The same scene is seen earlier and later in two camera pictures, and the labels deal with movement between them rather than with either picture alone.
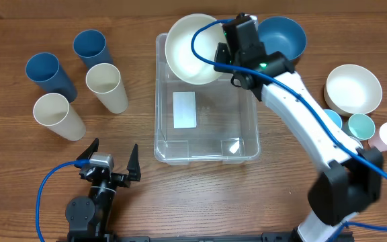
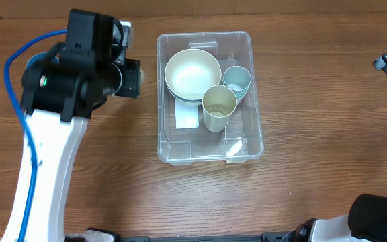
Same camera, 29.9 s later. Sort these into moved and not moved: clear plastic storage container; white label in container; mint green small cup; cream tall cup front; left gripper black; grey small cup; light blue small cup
Moved: left gripper black; mint green small cup; grey small cup; light blue small cup; cream tall cup front
Not moved: clear plastic storage container; white label in container
